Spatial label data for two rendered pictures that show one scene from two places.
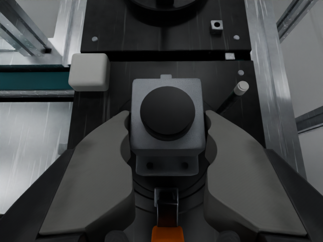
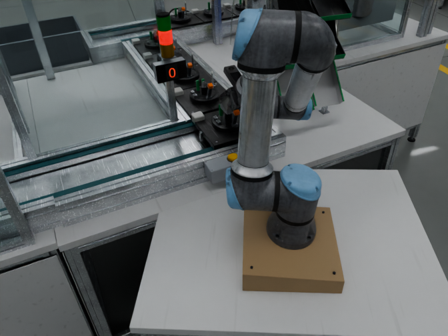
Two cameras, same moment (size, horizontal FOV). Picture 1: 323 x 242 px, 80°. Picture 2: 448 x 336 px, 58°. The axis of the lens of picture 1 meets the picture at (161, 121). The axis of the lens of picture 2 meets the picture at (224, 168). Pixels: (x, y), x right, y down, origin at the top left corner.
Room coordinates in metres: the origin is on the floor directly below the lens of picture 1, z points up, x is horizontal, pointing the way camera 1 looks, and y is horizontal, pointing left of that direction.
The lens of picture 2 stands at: (-1.24, 0.66, 1.87)
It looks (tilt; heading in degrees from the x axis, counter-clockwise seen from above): 38 degrees down; 333
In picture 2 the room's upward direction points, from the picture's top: 2 degrees counter-clockwise
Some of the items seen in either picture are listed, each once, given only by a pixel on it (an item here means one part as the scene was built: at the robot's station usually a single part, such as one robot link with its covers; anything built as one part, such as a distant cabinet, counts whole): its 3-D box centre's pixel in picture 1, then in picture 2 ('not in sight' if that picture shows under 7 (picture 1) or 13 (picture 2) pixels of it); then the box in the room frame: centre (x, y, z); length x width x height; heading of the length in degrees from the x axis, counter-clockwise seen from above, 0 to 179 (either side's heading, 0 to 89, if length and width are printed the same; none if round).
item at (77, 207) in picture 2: not in sight; (180, 173); (-0.11, 0.28, 0.91); 0.89 x 0.06 x 0.11; 87
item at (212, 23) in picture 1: (216, 27); not in sight; (0.20, -0.08, 0.98); 0.02 x 0.02 x 0.01; 87
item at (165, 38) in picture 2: not in sight; (165, 36); (0.16, 0.18, 1.34); 0.05 x 0.05 x 0.05
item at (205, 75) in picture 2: not in sight; (185, 69); (0.53, -0.03, 1.01); 0.24 x 0.24 x 0.13; 87
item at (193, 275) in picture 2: not in sight; (287, 237); (-0.52, 0.07, 0.84); 0.90 x 0.70 x 0.03; 59
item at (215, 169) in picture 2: not in sight; (233, 165); (-0.18, 0.09, 0.93); 0.21 x 0.07 x 0.06; 87
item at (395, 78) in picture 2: not in sight; (341, 90); (0.78, -1.35, 0.43); 1.11 x 0.68 x 0.86; 87
